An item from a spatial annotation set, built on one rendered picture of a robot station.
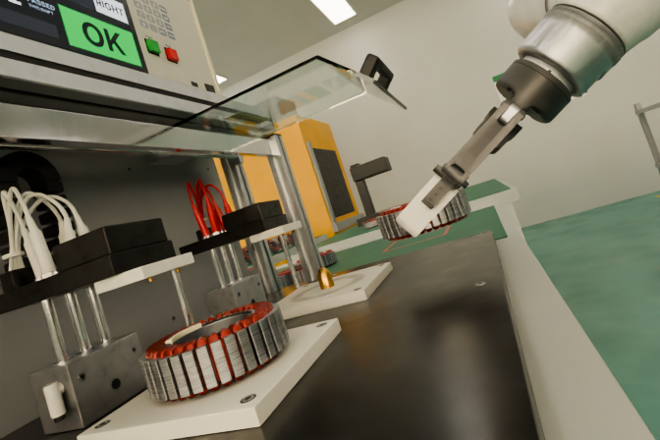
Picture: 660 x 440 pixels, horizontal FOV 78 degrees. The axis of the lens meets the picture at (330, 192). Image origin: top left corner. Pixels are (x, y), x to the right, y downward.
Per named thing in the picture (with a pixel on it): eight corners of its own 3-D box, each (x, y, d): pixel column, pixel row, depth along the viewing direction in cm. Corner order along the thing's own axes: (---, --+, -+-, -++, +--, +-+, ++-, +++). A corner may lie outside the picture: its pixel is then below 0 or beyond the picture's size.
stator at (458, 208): (473, 210, 54) (464, 184, 54) (471, 220, 44) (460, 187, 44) (393, 234, 58) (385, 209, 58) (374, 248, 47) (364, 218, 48)
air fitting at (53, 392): (72, 414, 34) (62, 379, 34) (58, 422, 33) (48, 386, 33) (63, 416, 34) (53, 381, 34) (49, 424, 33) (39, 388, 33)
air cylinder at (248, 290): (269, 306, 63) (258, 271, 64) (244, 323, 56) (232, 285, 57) (243, 313, 65) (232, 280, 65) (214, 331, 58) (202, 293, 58)
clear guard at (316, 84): (408, 109, 71) (396, 77, 71) (374, 82, 48) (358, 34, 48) (251, 172, 82) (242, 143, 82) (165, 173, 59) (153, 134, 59)
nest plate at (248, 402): (342, 330, 37) (338, 316, 38) (260, 427, 23) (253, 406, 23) (211, 358, 43) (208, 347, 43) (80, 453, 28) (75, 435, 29)
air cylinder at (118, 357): (153, 383, 41) (137, 329, 41) (84, 428, 33) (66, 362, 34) (116, 391, 42) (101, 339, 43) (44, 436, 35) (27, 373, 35)
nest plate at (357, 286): (393, 269, 60) (390, 260, 60) (367, 300, 46) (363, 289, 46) (304, 293, 65) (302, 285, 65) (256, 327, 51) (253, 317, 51)
